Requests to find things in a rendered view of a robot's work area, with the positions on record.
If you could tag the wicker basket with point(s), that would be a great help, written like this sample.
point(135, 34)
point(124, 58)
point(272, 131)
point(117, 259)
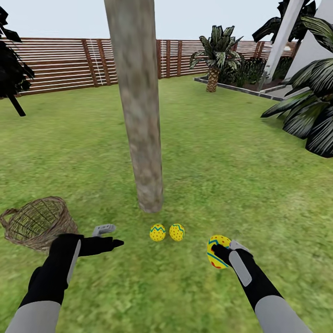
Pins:
point(62, 224)

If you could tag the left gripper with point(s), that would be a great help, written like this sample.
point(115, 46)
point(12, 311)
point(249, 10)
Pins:
point(104, 244)

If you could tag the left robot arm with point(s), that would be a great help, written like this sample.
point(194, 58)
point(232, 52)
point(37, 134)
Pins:
point(40, 308)

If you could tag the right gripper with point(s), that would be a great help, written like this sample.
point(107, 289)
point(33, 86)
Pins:
point(221, 252)

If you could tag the easter egg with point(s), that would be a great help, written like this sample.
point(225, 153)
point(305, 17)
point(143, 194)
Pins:
point(177, 232)
point(157, 232)
point(214, 260)

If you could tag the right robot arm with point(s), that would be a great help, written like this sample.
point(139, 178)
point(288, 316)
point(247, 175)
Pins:
point(273, 312)

